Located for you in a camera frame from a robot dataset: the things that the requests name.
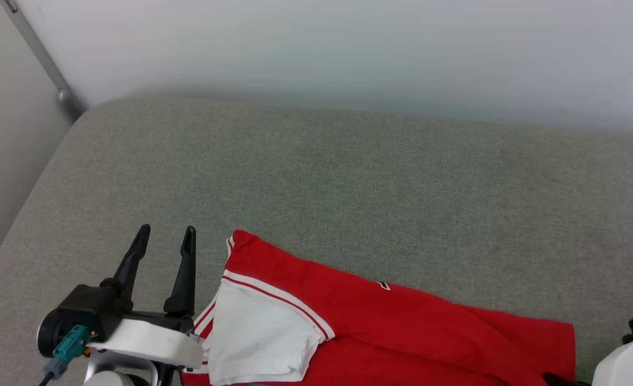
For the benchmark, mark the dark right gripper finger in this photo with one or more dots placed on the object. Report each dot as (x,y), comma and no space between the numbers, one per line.
(563,380)

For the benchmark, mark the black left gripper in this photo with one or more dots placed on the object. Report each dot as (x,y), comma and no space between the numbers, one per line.
(91,313)

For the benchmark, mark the red and white jersey shirt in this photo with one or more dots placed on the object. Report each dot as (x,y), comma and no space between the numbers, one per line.
(402,327)

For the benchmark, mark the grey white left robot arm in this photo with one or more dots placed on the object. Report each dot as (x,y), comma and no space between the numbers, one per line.
(118,372)

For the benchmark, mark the grey metal pole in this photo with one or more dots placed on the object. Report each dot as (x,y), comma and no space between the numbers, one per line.
(43,56)

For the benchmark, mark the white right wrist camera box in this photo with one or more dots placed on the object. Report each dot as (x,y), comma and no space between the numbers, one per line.
(630,359)

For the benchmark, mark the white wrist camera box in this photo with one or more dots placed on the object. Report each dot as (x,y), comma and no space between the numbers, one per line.
(630,359)
(150,343)

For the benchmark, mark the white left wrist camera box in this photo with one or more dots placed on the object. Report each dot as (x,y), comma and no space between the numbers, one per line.
(150,343)

